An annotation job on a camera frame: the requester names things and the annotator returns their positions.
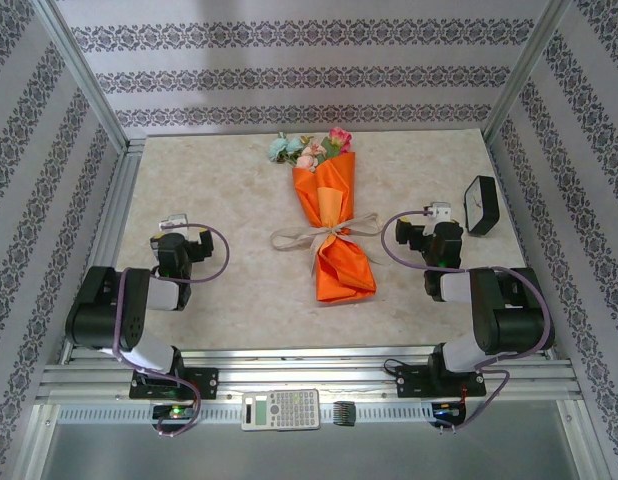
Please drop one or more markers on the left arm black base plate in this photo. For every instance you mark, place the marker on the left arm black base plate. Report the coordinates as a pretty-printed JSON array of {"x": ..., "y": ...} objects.
[{"x": 204, "y": 382}]

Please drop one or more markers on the peach fake flower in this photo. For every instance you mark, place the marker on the peach fake flower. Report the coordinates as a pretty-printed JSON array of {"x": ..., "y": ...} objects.
[{"x": 306, "y": 160}]

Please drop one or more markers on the left aluminium corner post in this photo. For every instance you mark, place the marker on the left aluminium corner post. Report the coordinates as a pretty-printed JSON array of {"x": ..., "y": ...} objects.
[{"x": 79, "y": 70}]

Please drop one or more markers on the aluminium front frame rail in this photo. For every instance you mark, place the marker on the aluminium front frame rail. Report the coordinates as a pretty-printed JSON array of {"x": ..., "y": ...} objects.
[{"x": 299, "y": 372}]

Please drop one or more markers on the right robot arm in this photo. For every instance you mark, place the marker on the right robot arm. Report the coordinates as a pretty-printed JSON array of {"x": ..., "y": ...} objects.
[{"x": 514, "y": 320}]

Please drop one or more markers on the right aluminium side rail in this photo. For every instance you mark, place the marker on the right aluminium side rail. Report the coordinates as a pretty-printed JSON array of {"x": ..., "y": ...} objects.
[{"x": 519, "y": 235}]

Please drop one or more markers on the light blue fake flower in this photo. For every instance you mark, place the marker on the light blue fake flower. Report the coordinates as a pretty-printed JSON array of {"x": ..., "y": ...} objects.
[{"x": 279, "y": 147}]

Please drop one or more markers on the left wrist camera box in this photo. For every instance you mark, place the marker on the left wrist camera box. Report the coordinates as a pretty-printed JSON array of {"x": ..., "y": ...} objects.
[{"x": 174, "y": 221}]

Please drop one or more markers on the right aluminium corner post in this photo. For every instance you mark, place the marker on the right aluminium corner post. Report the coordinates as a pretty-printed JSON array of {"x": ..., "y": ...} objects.
[{"x": 524, "y": 70}]

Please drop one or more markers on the black alarm clock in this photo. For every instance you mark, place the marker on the black alarm clock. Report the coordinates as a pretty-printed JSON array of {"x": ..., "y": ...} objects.
[{"x": 481, "y": 205}]

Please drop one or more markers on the aluminium side rail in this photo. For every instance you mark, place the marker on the aluminium side rail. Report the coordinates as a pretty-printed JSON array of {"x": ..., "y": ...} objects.
[
  {"x": 519, "y": 235},
  {"x": 114, "y": 225}
]

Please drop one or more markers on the left controller board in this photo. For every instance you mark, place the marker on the left controller board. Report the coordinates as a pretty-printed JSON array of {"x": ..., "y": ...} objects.
[{"x": 174, "y": 412}]

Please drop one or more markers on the aluminium corner post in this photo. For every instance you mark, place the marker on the aluminium corner post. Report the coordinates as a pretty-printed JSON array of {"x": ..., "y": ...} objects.
[
  {"x": 524, "y": 70},
  {"x": 79, "y": 70}
]

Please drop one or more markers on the orange wrapping paper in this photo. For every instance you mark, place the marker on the orange wrapping paper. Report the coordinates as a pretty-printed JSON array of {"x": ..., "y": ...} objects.
[{"x": 339, "y": 270}]

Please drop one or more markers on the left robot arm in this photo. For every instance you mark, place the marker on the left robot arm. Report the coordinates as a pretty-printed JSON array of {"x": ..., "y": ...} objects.
[{"x": 104, "y": 315}]

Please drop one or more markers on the right controller board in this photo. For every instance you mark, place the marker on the right controller board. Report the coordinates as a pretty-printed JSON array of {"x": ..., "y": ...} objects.
[{"x": 448, "y": 413}]

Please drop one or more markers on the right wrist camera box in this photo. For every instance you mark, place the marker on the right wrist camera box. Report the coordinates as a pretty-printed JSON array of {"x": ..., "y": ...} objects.
[{"x": 439, "y": 211}]

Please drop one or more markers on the controller board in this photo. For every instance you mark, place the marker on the controller board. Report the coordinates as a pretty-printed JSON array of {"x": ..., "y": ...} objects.
[
  {"x": 174, "y": 412},
  {"x": 448, "y": 413}
]

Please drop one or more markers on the grey calculator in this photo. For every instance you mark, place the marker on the grey calculator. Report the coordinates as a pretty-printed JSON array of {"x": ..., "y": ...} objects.
[{"x": 289, "y": 410}]

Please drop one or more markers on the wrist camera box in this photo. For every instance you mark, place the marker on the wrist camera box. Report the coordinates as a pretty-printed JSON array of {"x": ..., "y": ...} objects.
[
  {"x": 174, "y": 221},
  {"x": 439, "y": 211}
]

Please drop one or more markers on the cream printed ribbon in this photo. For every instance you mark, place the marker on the cream printed ribbon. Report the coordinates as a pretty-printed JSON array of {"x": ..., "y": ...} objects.
[{"x": 325, "y": 231}]

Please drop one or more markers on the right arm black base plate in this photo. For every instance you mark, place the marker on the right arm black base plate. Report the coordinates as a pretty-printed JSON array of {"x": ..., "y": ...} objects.
[{"x": 414, "y": 382}]

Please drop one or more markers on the left aluminium side rail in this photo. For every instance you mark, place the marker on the left aluminium side rail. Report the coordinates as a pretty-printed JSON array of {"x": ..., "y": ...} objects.
[{"x": 114, "y": 225}]

